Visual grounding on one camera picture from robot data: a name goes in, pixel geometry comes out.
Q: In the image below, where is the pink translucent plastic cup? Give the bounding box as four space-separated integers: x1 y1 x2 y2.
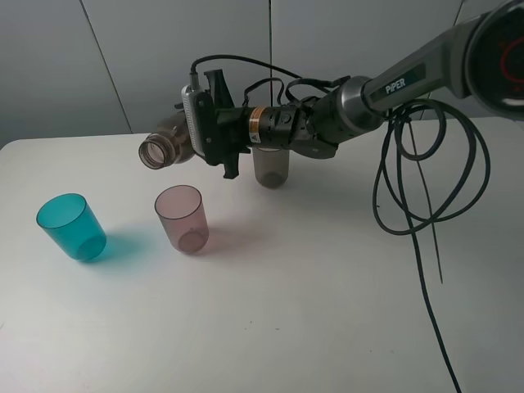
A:
154 185 210 254

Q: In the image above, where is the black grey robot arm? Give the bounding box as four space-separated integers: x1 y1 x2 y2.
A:
187 1 523 178

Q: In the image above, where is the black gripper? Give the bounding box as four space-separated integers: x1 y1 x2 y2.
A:
204 70 311 179

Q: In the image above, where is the teal translucent plastic cup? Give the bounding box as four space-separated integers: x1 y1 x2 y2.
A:
36 193 106 261

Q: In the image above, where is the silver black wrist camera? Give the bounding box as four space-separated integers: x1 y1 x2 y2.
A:
175 73 213 158

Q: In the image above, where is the black cable bundle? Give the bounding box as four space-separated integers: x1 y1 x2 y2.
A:
192 54 492 393

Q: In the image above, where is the brown translucent water bottle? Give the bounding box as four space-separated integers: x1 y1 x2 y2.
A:
138 111 195 169

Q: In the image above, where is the grey translucent plastic cup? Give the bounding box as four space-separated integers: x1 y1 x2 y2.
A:
252 148 290 189

